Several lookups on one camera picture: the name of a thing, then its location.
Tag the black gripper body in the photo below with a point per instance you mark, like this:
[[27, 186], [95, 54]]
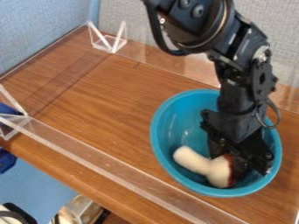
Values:
[[252, 148]]

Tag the clear box below table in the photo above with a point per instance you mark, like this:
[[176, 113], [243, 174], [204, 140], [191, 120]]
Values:
[[79, 211]]

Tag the blue plastic bowl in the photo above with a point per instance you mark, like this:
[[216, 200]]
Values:
[[175, 128]]

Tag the clear acrylic barrier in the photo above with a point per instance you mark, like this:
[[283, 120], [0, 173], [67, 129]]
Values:
[[133, 193], [197, 68]]

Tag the clear acrylic front barrier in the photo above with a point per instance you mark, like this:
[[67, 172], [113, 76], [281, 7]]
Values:
[[133, 193]]

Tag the clear acrylic back barrier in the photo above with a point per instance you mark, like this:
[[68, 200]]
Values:
[[197, 68]]

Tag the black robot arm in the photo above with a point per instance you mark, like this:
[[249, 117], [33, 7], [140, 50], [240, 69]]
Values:
[[207, 26]]

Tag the clear acrylic corner bracket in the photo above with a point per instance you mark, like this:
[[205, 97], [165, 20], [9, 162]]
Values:
[[107, 42]]

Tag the white brown toy mushroom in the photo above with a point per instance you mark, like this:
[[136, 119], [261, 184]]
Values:
[[215, 169]]

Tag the black white object below table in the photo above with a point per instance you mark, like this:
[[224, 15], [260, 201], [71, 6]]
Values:
[[13, 215]]

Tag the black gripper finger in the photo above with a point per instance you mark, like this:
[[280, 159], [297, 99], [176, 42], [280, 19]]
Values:
[[219, 146], [237, 166]]

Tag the clear acrylic left bracket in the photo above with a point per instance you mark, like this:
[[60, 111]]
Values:
[[13, 117]]

